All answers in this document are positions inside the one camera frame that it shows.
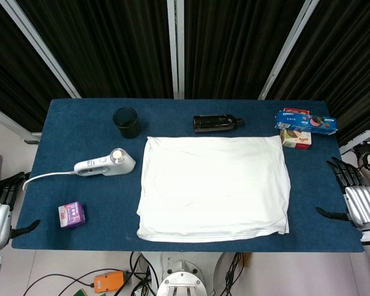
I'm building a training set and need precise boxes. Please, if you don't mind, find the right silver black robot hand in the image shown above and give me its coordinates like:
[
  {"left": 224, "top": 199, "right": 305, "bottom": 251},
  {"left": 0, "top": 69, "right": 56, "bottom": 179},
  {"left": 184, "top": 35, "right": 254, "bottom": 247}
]
[{"left": 315, "top": 156, "right": 370, "bottom": 232}]

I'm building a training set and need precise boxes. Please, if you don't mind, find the red and green box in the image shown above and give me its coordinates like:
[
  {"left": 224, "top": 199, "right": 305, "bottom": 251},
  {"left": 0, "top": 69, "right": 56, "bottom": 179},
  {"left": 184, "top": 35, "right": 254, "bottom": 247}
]
[{"left": 279, "top": 128, "right": 313, "bottom": 150}]

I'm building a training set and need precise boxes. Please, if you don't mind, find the white frame post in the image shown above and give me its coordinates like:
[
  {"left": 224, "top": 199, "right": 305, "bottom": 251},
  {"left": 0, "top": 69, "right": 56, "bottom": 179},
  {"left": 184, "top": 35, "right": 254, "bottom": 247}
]
[
  {"left": 258, "top": 0, "right": 321, "bottom": 101},
  {"left": 0, "top": 0, "right": 81, "bottom": 99},
  {"left": 166, "top": 0, "right": 186, "bottom": 99}
]

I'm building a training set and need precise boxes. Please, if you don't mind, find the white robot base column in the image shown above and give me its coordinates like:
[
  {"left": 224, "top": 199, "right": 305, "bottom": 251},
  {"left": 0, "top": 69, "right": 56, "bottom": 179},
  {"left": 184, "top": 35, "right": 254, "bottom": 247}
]
[{"left": 155, "top": 252, "right": 223, "bottom": 296}]

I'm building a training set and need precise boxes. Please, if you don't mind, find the white cloth garment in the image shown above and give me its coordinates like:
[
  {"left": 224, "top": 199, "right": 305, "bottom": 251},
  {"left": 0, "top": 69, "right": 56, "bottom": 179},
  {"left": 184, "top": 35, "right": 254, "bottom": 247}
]
[{"left": 136, "top": 135, "right": 292, "bottom": 244}]

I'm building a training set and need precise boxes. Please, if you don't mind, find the blue felt table cover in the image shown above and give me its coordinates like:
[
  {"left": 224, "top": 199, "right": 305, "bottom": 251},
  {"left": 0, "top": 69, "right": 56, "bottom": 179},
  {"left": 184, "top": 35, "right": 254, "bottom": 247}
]
[{"left": 11, "top": 98, "right": 365, "bottom": 253}]

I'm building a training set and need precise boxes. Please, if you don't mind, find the red snack box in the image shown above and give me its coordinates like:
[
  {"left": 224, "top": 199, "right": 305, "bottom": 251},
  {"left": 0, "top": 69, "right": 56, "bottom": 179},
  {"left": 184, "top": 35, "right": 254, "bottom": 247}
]
[{"left": 282, "top": 107, "right": 311, "bottom": 117}]

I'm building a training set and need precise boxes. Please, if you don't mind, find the white handheld steam iron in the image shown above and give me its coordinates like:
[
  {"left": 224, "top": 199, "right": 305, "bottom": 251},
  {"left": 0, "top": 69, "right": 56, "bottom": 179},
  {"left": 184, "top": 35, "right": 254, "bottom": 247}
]
[{"left": 73, "top": 148, "right": 136, "bottom": 178}]

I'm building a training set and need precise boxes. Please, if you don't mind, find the white power cord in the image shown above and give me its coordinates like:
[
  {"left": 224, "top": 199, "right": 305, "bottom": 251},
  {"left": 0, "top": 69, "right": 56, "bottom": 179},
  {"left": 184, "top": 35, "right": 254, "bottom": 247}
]
[{"left": 22, "top": 170, "right": 78, "bottom": 191}]

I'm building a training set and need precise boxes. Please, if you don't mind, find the black floor cable bundle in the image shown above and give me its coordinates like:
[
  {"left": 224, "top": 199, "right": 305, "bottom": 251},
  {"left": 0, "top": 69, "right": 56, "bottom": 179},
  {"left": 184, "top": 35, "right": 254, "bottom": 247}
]
[
  {"left": 223, "top": 252, "right": 245, "bottom": 296},
  {"left": 128, "top": 252, "right": 157, "bottom": 296}
]

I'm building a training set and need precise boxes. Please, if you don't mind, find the black pleated curtain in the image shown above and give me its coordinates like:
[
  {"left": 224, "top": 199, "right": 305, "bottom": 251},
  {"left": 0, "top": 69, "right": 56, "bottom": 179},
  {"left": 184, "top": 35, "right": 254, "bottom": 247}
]
[{"left": 0, "top": 0, "right": 370, "bottom": 146}]

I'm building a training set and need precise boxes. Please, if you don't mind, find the black mesh pen cup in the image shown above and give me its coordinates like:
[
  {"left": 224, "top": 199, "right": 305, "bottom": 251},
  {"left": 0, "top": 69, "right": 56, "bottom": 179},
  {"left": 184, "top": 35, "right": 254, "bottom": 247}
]
[{"left": 112, "top": 107, "right": 142, "bottom": 139}]

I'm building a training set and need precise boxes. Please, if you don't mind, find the blue Oreo cookie box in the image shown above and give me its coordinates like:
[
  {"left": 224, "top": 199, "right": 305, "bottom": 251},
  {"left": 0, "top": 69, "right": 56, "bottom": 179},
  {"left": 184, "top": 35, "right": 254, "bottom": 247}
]
[{"left": 274, "top": 111, "right": 339, "bottom": 135}]

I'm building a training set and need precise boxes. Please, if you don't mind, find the dark brown glass bottle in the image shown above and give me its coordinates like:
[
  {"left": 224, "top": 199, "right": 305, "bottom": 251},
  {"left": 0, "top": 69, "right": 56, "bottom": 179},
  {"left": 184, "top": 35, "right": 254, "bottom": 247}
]
[{"left": 193, "top": 114, "right": 244, "bottom": 134}]

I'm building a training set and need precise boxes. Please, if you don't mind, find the orange handheld controller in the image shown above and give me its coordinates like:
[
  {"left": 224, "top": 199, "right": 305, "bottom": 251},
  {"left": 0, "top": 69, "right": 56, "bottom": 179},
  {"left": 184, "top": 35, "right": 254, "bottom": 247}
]
[{"left": 94, "top": 271, "right": 125, "bottom": 293}]

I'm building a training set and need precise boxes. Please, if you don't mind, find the small purple box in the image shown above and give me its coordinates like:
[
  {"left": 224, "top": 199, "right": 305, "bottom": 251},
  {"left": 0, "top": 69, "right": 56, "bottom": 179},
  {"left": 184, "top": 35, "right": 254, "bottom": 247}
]
[{"left": 57, "top": 201, "right": 86, "bottom": 229}]

